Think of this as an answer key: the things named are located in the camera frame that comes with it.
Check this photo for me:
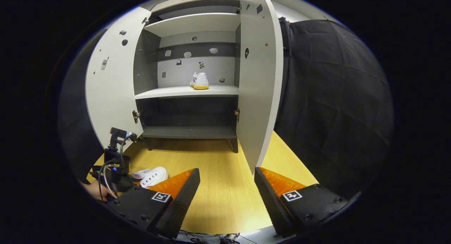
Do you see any white shoe cabinet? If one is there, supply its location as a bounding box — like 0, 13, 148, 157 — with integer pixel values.
133, 0, 247, 154

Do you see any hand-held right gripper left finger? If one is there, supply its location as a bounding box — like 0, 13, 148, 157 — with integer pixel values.
107, 168, 200, 239

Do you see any white canvas shoe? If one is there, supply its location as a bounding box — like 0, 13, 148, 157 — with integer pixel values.
190, 72, 210, 90
131, 167, 168, 189

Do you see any cabinet door with disc sticker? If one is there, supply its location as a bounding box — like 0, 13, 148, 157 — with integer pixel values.
235, 0, 284, 175

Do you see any black backdrop cloth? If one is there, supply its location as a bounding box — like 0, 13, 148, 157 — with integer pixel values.
58, 17, 394, 200

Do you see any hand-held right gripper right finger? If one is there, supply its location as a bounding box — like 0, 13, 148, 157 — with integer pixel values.
254, 167, 349, 238

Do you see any thin gripper cable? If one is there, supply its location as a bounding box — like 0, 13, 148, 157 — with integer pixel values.
98, 133, 134, 201

